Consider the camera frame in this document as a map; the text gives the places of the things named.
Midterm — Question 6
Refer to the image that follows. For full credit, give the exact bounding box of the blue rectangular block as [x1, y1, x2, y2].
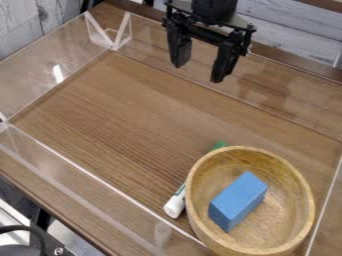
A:
[208, 172, 268, 232]

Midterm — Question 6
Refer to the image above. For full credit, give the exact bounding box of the black metal stand base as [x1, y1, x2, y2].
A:
[0, 231, 77, 256]

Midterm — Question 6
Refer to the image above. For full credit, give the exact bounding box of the clear acrylic corner bracket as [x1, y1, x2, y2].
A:
[84, 12, 132, 51]

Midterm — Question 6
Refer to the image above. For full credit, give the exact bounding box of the white green-capped marker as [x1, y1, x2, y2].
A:
[162, 141, 228, 219]

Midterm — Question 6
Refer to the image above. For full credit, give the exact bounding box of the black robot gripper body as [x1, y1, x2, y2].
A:
[164, 0, 256, 56]

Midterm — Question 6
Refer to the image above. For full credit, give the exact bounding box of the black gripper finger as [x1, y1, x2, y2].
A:
[211, 42, 239, 83]
[166, 23, 192, 68]

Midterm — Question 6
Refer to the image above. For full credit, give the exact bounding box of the black cable lower left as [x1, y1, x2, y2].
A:
[0, 225, 48, 251]

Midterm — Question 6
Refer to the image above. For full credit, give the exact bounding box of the brown wooden bowl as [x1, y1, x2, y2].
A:
[185, 146, 315, 256]

